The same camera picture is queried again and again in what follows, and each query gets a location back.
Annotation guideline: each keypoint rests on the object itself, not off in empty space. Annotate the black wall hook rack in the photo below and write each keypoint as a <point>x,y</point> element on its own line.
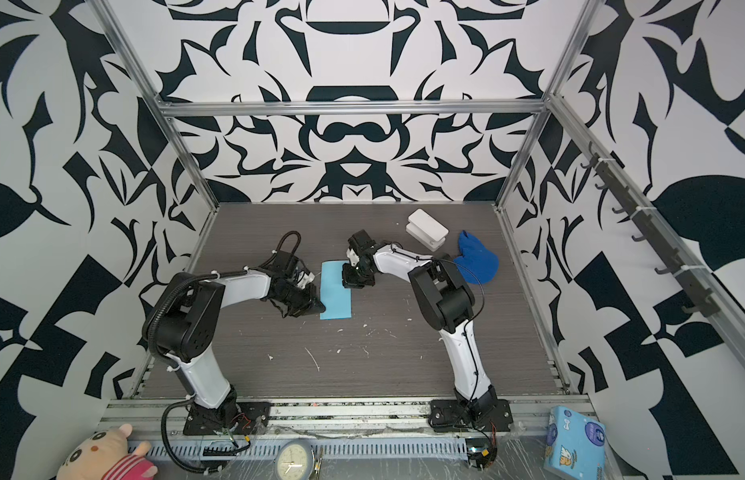
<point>647,220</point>

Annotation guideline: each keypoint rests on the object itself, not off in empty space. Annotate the white rectangular box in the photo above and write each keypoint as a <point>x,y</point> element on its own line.
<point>427,230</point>

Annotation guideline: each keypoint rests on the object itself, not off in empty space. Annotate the light blue paper sheet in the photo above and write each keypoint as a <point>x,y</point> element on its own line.
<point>336,298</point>

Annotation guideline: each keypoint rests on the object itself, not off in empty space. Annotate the round analog clock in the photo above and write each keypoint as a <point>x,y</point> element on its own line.
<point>296,460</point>

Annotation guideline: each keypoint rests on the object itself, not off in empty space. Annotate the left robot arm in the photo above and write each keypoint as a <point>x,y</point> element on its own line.
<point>180,329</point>

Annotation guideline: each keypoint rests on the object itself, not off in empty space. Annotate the pink plush toy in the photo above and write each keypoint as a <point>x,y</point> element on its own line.
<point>104,455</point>

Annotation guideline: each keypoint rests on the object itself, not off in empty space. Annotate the blue cloth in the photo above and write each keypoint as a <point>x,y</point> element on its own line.
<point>477,264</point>

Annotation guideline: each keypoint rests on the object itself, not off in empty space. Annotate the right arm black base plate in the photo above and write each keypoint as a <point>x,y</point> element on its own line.
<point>454,416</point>

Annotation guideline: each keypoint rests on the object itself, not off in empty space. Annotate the blue tissue pack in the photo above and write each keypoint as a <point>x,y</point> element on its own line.
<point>575,446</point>

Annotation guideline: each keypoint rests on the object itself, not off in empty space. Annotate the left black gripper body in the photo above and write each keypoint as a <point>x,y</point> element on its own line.
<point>299,302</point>

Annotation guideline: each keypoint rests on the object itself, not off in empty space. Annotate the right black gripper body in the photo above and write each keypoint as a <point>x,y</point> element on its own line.
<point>358,277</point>

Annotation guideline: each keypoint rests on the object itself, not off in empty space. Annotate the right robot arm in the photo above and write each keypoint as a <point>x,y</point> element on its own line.
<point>445,301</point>

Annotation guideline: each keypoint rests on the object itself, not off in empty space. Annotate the small black electronics module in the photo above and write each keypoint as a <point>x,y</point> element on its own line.
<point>481,453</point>

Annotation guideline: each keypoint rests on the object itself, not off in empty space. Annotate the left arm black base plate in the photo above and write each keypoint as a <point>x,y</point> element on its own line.
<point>242,418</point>

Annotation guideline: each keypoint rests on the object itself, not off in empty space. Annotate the white slotted cable duct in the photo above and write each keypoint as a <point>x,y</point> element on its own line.
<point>333,449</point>

